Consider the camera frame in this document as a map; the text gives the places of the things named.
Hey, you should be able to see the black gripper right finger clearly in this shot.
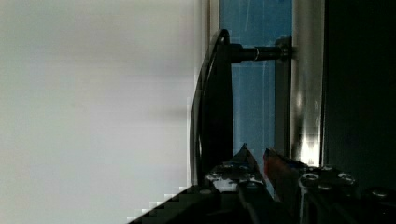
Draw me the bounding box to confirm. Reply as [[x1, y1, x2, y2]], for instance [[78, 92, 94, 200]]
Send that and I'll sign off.
[[263, 149, 357, 224]]

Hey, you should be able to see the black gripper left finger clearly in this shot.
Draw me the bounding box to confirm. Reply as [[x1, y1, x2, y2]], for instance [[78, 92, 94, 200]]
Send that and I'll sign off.
[[204, 144, 268, 200]]

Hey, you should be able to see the blue glass oven door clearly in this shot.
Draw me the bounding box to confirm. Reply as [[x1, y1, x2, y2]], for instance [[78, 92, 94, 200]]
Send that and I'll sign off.
[[190, 0, 329, 185]]

